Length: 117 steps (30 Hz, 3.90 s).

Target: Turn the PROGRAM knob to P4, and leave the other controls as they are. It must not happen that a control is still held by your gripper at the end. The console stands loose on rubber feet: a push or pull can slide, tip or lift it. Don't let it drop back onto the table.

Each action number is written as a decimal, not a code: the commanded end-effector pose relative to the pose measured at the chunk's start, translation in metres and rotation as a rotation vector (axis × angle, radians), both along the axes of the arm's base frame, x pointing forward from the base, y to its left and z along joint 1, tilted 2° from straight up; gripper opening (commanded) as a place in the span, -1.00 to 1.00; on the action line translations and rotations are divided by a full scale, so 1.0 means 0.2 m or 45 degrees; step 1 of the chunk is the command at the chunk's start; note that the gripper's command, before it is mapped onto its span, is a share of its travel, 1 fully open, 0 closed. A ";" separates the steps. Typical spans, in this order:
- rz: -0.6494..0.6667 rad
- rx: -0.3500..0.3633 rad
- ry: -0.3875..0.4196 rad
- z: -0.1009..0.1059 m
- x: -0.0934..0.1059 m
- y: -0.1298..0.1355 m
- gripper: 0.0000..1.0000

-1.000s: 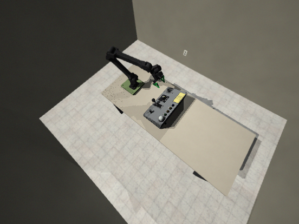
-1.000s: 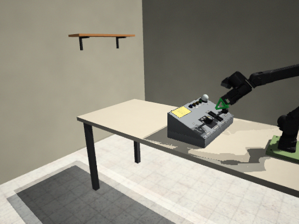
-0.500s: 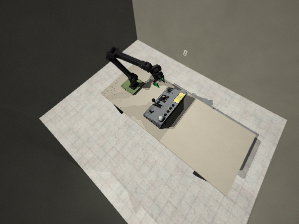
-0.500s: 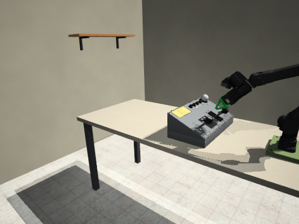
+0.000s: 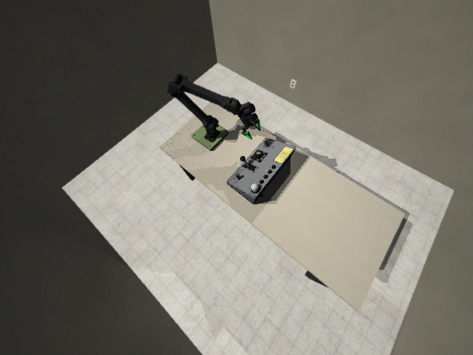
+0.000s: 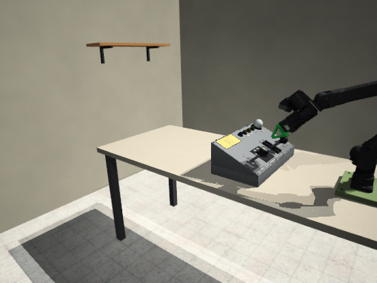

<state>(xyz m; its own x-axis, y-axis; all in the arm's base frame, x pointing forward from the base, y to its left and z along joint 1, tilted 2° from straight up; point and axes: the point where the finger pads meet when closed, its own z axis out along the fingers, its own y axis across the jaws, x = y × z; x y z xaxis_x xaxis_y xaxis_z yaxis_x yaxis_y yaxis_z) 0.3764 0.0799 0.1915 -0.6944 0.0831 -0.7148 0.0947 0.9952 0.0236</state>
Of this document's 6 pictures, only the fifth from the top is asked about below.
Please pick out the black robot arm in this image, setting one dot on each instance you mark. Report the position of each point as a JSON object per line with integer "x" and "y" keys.
{"x": 178, "y": 85}

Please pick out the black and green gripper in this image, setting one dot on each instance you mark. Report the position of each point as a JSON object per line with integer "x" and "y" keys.
{"x": 246, "y": 133}

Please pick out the light grey control panel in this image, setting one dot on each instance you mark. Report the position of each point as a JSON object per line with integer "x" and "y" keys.
{"x": 258, "y": 170}

